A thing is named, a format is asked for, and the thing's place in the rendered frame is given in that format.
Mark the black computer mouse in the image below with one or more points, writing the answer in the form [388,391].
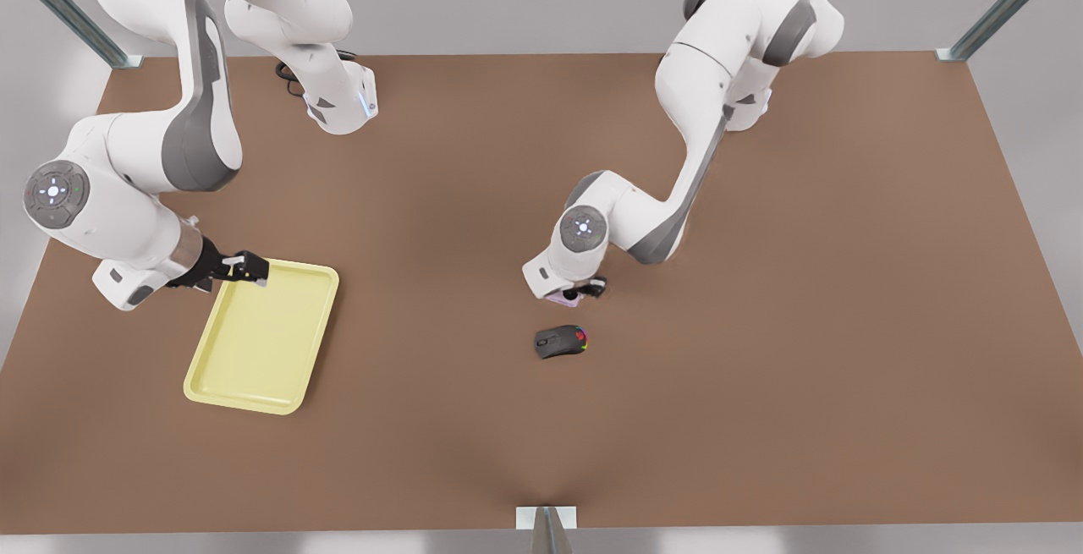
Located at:
[560,342]

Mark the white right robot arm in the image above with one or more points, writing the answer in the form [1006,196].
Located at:
[127,156]

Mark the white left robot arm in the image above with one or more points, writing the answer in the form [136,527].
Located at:
[719,55]

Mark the small pale pink object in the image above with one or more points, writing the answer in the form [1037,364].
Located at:
[562,299]

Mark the silver frame post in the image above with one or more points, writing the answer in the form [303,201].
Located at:
[547,529]
[1007,4]
[59,2]

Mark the pale yellow plastic tray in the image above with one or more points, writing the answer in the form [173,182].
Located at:
[264,342]

